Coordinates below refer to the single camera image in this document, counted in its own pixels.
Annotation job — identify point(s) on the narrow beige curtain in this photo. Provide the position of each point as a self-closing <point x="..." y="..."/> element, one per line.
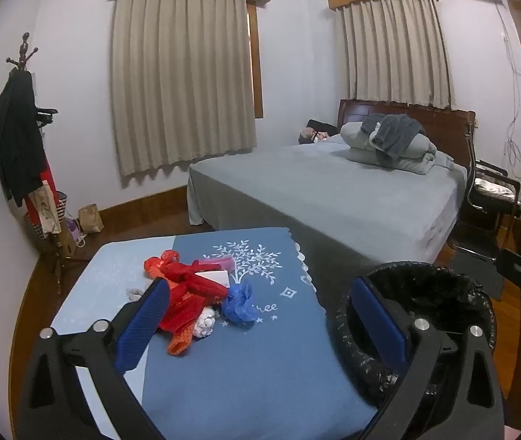
<point x="393" y="55"/>

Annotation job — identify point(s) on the light blue table cover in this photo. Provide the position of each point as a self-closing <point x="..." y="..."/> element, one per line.
<point x="104" y="275"/>

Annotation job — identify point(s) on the dark wooden headboard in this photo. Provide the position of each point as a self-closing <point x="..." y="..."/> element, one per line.
<point x="357" y="112"/>

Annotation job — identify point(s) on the dark floor mat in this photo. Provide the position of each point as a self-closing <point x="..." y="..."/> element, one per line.
<point x="490" y="279"/>

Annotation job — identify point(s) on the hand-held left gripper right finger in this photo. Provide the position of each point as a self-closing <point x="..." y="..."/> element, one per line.
<point x="377" y="325"/>

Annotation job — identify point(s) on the beige printed bag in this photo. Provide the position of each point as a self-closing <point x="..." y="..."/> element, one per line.
<point x="45" y="208"/>

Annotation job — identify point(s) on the chair seat cushion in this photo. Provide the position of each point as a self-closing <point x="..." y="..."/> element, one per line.
<point x="494" y="189"/>

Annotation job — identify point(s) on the bed with grey sheet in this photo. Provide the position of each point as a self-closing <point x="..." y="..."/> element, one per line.
<point x="334" y="188"/>

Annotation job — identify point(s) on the black office chair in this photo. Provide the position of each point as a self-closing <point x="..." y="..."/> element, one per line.
<point x="473" y="233"/>

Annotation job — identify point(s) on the wide beige curtain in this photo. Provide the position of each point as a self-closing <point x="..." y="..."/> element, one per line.
<point x="182" y="78"/>

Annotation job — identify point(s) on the brown paper bag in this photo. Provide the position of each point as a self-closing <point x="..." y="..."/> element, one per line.
<point x="91" y="220"/>

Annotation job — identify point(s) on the white foam net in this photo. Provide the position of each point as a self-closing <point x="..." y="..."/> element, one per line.
<point x="205" y="323"/>

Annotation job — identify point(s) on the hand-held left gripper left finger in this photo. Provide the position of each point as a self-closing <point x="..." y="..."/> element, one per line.
<point x="143" y="325"/>

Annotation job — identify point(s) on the pinkish patterned bundle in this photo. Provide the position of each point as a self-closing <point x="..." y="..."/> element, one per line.
<point x="311" y="136"/>

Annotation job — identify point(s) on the dark blue tree-print tablecloth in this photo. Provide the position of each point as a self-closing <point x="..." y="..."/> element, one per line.
<point x="260" y="376"/>

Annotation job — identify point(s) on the pink packet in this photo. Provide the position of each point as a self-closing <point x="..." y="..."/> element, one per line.
<point x="219" y="263"/>

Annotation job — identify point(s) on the wooden coat rack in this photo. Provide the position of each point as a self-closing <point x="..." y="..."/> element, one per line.
<point x="25" y="50"/>

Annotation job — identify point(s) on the dark grey garment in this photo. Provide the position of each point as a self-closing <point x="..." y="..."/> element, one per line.
<point x="398" y="135"/>

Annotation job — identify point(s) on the purple item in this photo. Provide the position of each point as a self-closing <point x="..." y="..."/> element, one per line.
<point x="73" y="228"/>

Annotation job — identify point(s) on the black pillow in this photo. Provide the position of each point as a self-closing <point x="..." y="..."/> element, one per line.
<point x="322" y="124"/>

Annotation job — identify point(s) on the white paper piece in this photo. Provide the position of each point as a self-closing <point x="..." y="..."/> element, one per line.
<point x="217" y="278"/>

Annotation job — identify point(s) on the black coat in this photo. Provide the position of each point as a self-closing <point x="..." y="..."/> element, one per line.
<point x="15" y="137"/>

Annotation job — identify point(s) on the red garment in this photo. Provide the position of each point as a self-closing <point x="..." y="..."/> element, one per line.
<point x="49" y="178"/>

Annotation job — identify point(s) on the striped bag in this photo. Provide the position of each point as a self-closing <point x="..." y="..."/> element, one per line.
<point x="62" y="206"/>

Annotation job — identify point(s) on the small brown bag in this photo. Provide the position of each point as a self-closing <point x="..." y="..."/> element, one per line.
<point x="67" y="240"/>

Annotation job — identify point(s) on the wooden window frame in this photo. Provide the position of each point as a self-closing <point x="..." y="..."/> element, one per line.
<point x="255" y="55"/>

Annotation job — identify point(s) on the folded grey duvet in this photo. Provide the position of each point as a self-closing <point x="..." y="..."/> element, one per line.
<point x="357" y="142"/>

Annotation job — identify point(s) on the black trash bin with bag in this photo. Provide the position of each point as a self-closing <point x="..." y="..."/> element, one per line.
<point x="430" y="288"/>

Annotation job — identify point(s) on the blue mesh ball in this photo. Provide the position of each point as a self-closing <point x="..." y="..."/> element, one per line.
<point x="238" y="305"/>

